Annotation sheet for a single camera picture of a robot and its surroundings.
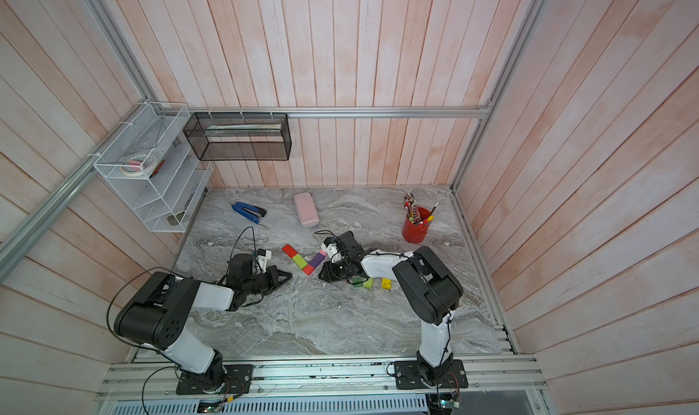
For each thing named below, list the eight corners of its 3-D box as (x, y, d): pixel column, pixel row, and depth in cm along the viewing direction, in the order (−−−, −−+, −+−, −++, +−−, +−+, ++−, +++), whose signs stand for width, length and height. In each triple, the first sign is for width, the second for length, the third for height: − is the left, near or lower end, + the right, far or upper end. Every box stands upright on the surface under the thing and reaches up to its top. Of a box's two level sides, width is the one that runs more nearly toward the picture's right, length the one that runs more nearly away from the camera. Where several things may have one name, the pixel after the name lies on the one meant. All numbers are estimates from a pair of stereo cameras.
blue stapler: (229, 212, 114) (227, 209, 113) (239, 201, 118) (238, 198, 117) (257, 224, 110) (256, 221, 109) (267, 213, 114) (266, 209, 112)
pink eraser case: (301, 228, 108) (301, 223, 106) (293, 199, 118) (292, 194, 116) (321, 223, 110) (320, 218, 108) (311, 195, 120) (311, 190, 118)
